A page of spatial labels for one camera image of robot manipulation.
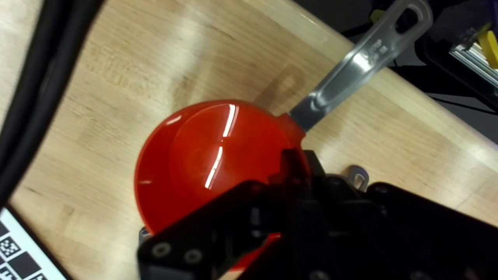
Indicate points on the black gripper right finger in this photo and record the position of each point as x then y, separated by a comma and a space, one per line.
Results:
373, 227

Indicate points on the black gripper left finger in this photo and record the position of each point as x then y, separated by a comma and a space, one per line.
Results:
207, 238

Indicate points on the large red measuring scooper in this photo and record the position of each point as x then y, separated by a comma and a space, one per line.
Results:
207, 155

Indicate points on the white marker tag board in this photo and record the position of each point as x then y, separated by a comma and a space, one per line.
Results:
20, 253

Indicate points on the yellow clamp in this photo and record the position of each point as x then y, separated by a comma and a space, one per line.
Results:
489, 45

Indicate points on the aluminium rail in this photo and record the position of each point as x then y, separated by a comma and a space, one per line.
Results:
475, 64

